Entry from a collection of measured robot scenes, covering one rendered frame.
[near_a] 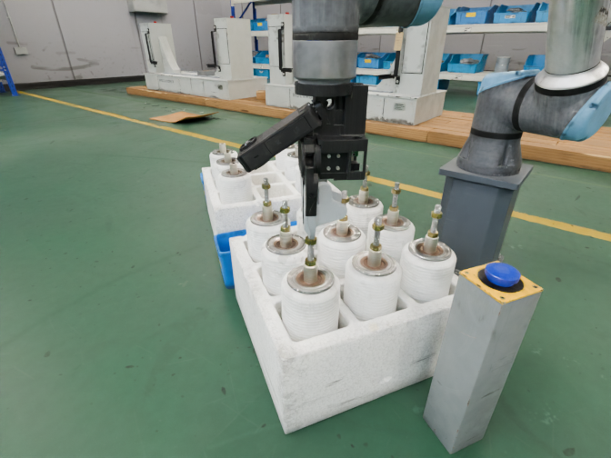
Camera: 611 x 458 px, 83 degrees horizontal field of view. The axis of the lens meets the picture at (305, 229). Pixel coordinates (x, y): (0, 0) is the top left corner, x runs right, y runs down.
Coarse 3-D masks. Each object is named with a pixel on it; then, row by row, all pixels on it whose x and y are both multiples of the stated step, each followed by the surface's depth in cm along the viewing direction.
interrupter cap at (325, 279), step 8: (296, 272) 57; (320, 272) 57; (328, 272) 57; (288, 280) 54; (296, 280) 55; (320, 280) 55; (328, 280) 55; (296, 288) 53; (304, 288) 53; (312, 288) 53; (320, 288) 53; (328, 288) 53
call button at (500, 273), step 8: (488, 264) 45; (496, 264) 45; (504, 264) 45; (488, 272) 44; (496, 272) 44; (504, 272) 44; (512, 272) 44; (496, 280) 43; (504, 280) 42; (512, 280) 42
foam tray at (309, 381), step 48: (240, 240) 81; (240, 288) 78; (288, 336) 54; (336, 336) 54; (384, 336) 57; (432, 336) 62; (288, 384) 53; (336, 384) 58; (384, 384) 63; (288, 432) 58
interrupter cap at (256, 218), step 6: (252, 216) 75; (258, 216) 75; (276, 216) 75; (282, 216) 75; (252, 222) 73; (258, 222) 73; (264, 222) 73; (270, 222) 73; (276, 222) 73; (282, 222) 73
